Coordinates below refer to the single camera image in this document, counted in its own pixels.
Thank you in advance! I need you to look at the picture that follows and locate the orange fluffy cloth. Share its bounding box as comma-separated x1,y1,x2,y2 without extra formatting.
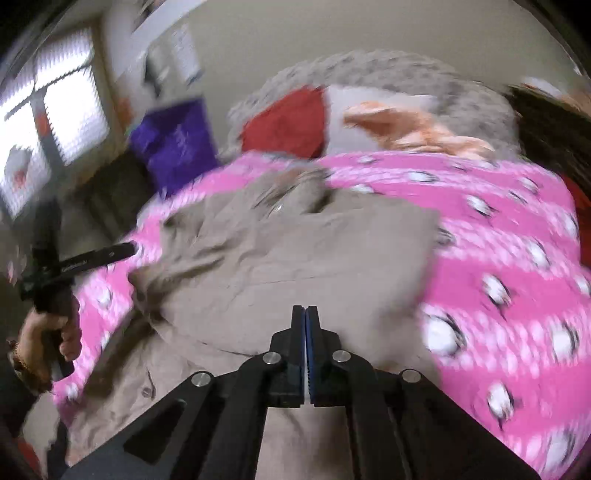
343,102,496,161

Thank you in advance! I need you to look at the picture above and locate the white wall notice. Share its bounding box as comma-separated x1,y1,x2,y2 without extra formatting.
159,22,205,88

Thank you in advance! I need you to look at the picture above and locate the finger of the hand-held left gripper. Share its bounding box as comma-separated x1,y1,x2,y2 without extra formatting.
60,243,137,278

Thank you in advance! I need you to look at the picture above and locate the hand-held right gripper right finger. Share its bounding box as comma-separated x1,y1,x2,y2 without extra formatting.
305,305,542,480

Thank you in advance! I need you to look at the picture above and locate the pink penguin print blanket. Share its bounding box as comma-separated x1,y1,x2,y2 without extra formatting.
52,151,591,480

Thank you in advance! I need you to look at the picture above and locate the dark headboard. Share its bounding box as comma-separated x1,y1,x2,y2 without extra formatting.
508,84,591,186

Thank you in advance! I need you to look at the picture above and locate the white pillow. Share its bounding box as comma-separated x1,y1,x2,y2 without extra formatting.
322,84,438,157

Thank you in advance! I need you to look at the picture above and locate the purple bag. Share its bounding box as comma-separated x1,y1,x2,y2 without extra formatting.
128,97,221,198

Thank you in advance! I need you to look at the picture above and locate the beige jacket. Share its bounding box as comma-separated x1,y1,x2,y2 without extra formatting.
60,166,443,480

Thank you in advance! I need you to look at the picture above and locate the dark bedside cabinet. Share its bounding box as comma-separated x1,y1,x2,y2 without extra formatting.
69,151,160,252

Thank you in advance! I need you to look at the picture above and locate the person's left hand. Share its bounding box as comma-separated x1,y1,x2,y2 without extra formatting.
17,294,84,394

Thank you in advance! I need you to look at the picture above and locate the floral quilt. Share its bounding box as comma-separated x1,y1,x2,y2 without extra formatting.
228,50,523,161

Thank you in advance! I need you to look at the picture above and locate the red pillow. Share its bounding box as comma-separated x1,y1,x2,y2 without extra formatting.
241,88,329,160

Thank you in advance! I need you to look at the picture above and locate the barred window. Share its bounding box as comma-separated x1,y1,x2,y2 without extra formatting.
0,27,112,219

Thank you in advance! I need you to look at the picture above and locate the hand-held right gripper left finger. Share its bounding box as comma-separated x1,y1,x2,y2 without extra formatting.
60,305,306,480

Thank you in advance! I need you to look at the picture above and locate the person's left forearm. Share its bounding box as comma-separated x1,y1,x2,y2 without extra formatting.
0,351,44,444

